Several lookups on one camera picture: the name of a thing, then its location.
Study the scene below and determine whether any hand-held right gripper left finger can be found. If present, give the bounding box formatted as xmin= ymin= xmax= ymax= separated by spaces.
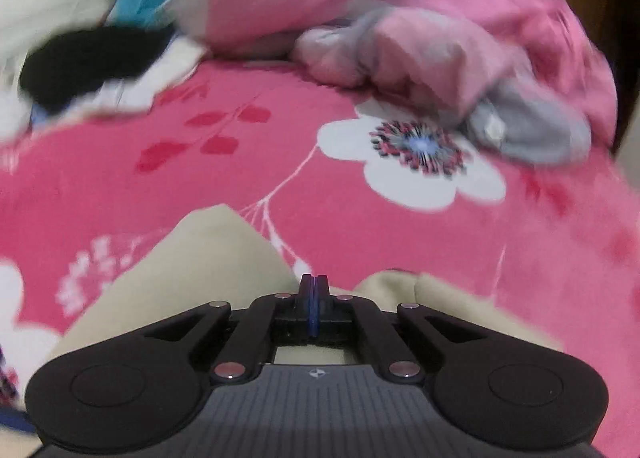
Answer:
xmin=142 ymin=275 xmax=315 ymax=384

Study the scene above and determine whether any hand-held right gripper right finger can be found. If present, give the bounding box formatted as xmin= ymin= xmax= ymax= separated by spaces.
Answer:
xmin=313 ymin=275 xmax=488 ymax=384

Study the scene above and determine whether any beige hoodie with black drawstrings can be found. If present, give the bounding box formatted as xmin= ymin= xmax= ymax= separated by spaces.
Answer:
xmin=47 ymin=204 xmax=561 ymax=369

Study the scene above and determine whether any pink floral blanket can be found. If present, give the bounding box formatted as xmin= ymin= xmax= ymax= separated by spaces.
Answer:
xmin=0 ymin=0 xmax=640 ymax=458

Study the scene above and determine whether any black cloth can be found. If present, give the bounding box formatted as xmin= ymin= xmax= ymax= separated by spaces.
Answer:
xmin=19 ymin=25 xmax=176 ymax=108

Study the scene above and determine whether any cream cloth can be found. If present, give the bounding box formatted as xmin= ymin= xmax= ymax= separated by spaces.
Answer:
xmin=0 ymin=0 xmax=118 ymax=68

